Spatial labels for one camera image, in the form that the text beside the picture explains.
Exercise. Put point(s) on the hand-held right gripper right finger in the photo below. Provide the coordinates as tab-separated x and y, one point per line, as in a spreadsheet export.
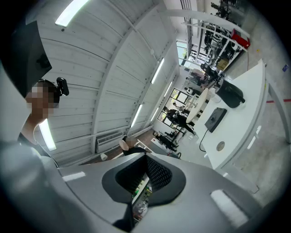
200	193

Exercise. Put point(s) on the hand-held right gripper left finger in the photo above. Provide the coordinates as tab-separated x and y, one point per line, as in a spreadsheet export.
91	182

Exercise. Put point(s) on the black square kettle base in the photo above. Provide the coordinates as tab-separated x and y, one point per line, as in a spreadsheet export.
214	119

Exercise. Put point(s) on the black electric kettle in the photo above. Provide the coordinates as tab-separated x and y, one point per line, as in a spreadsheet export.
229	93

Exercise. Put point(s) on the white cup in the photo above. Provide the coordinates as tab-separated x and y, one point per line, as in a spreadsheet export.
104	156

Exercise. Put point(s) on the long ceiling light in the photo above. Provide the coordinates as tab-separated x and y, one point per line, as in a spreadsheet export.
70	11
157	71
168	88
47	134
136	116

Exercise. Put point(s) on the person's torso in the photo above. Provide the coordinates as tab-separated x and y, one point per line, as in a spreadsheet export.
29	136

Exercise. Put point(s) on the round beige table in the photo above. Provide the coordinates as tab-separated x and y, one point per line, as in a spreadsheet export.
197	107

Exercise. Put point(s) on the person's head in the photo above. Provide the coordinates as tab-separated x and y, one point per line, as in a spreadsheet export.
42	102

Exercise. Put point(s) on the black office chair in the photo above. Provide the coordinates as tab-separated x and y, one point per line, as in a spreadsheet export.
208	69

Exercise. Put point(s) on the brown cardboard box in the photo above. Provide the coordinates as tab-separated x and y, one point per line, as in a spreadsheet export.
223	63

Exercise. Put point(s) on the red plastic crate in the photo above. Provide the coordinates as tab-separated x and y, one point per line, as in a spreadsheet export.
239	38

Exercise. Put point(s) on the white metal shelf rack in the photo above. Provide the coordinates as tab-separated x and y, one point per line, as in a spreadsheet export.
200	27

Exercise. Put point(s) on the white wall air vent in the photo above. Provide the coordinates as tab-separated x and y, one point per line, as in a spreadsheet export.
109	141

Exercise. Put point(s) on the black head camera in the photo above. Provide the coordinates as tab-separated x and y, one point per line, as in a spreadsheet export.
63	87

